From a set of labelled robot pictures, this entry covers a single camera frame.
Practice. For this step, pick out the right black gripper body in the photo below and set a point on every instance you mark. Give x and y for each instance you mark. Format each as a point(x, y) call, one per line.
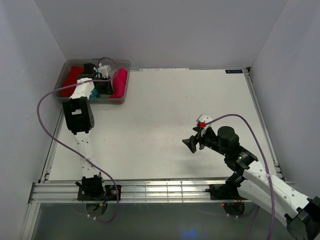
point(210, 140)

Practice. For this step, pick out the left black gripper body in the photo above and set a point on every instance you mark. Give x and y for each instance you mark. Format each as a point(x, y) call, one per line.
point(103, 87)

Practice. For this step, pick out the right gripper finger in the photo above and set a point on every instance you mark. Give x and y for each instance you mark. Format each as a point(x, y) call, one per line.
point(191, 143)
point(197, 129)

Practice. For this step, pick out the pink t shirt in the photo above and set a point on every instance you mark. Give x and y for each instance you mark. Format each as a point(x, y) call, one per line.
point(119, 83)

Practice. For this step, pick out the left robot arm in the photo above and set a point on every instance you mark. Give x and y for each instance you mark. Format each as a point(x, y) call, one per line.
point(80, 121)

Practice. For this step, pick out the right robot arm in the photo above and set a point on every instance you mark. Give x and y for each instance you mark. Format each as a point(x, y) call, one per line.
point(250, 180)

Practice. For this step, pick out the clear plastic bin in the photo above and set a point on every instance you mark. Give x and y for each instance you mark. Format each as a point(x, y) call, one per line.
point(115, 66)

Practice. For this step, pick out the cyan rolled t shirt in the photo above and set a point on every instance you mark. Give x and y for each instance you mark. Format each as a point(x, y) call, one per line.
point(94, 95)

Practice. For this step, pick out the red rolled t shirt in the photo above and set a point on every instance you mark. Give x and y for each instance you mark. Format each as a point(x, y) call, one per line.
point(71, 79)

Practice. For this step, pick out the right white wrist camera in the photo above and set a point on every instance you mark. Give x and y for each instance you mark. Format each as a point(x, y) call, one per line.
point(203, 122)

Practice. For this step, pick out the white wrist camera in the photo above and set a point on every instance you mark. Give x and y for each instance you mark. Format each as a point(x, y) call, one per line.
point(103, 71)
point(203, 122)

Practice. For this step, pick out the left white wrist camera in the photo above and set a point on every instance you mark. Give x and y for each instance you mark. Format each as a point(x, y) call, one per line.
point(103, 71)

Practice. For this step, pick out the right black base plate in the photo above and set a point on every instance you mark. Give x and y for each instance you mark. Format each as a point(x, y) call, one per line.
point(223, 192)

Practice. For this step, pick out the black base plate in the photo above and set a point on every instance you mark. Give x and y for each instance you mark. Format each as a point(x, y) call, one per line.
point(110, 194)
point(223, 192)

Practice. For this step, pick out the aluminium frame rail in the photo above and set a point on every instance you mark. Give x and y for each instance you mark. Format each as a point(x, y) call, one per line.
point(131, 192)

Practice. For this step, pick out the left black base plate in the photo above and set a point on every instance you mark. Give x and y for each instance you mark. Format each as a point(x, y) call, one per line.
point(110, 194)

